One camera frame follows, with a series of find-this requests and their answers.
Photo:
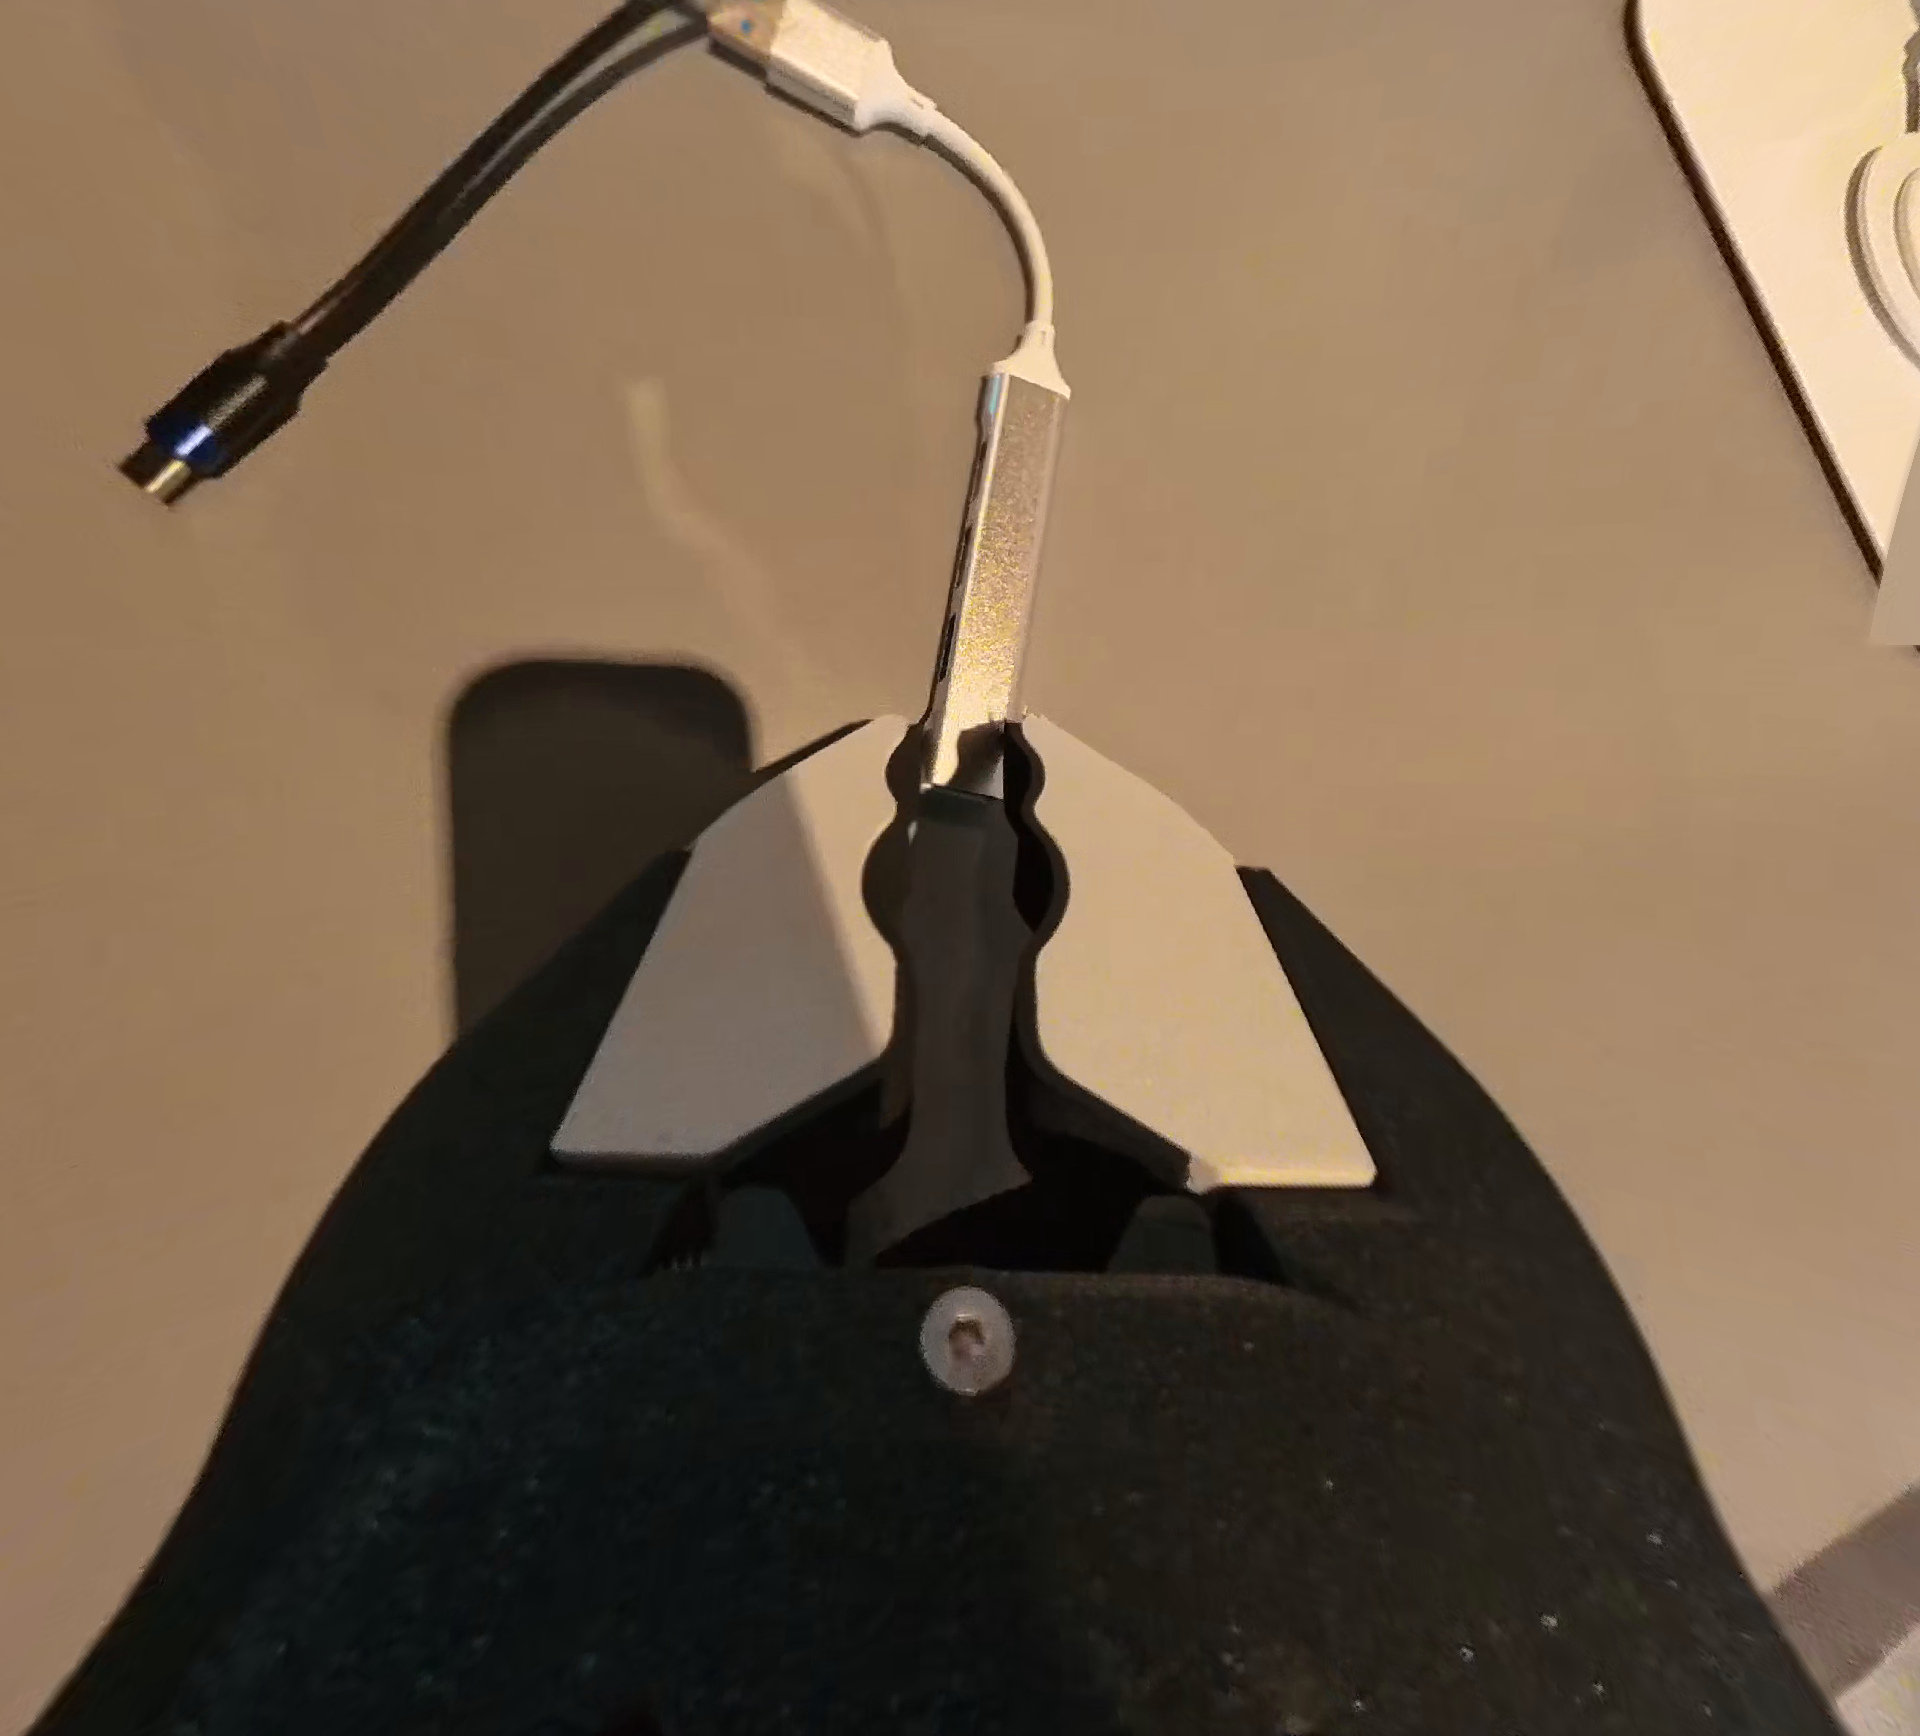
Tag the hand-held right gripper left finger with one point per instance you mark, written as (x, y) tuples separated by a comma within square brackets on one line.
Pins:
[(736, 1003)]

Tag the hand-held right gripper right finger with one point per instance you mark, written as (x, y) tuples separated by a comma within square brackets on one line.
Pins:
[(1201, 1003)]

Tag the white stand with clear arms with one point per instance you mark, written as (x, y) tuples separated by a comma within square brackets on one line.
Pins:
[(1801, 176)]

